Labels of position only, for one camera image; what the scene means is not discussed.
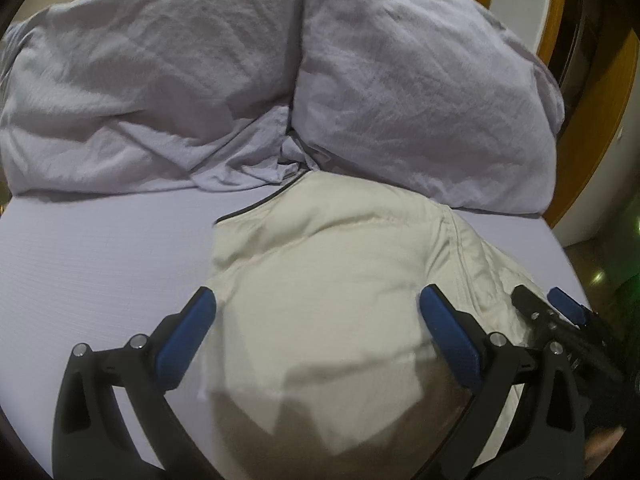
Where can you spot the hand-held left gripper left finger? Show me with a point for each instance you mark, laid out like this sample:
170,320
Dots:
185,342

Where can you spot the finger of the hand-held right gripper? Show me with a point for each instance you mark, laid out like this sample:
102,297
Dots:
570,307
537,317

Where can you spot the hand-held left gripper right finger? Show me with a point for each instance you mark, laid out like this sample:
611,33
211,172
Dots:
450,342

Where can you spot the cream puffer jacket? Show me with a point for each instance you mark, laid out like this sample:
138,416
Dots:
325,285

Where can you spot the white door panel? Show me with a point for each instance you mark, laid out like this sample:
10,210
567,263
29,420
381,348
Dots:
590,205

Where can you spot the lavender bed sheet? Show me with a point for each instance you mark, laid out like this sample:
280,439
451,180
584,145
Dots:
100,260

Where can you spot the lavender pillow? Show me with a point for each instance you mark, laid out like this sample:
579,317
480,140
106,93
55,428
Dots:
150,85
425,100

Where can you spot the left lavender pillow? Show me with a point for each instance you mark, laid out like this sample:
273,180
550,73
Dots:
150,85

